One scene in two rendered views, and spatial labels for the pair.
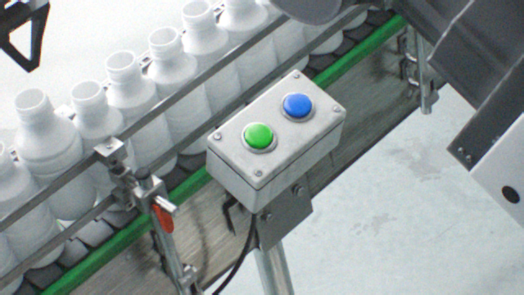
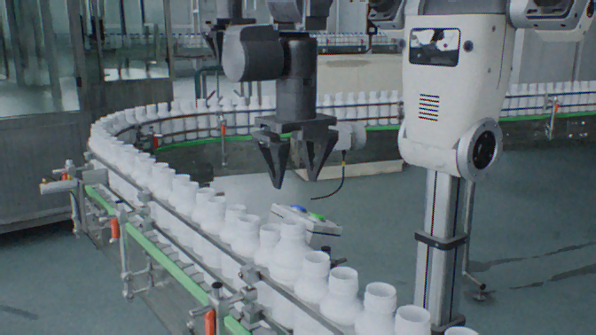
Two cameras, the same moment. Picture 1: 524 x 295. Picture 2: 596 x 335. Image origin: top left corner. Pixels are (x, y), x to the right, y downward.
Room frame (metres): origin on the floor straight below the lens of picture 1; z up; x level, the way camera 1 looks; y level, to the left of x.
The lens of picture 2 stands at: (0.87, 0.92, 1.47)
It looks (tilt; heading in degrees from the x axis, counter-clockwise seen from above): 16 degrees down; 269
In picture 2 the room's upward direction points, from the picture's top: straight up
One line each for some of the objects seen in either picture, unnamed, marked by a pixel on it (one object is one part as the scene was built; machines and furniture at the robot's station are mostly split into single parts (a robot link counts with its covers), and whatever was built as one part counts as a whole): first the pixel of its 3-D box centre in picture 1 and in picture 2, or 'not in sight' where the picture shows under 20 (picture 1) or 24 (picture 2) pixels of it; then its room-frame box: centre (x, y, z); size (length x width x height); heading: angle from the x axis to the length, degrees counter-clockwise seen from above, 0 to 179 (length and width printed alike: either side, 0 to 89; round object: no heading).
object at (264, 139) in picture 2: not in sight; (285, 155); (0.88, 0.24, 1.30); 0.07 x 0.07 x 0.09; 36
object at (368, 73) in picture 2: not in sight; (345, 114); (0.32, -4.21, 0.59); 1.10 x 0.62 x 1.18; 18
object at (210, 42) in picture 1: (210, 62); (217, 240); (1.01, 0.05, 1.08); 0.06 x 0.06 x 0.17
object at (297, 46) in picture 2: not in sight; (293, 58); (0.87, 0.23, 1.43); 0.07 x 0.06 x 0.07; 35
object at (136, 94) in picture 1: (137, 115); (250, 263); (0.95, 0.14, 1.08); 0.06 x 0.06 x 0.17
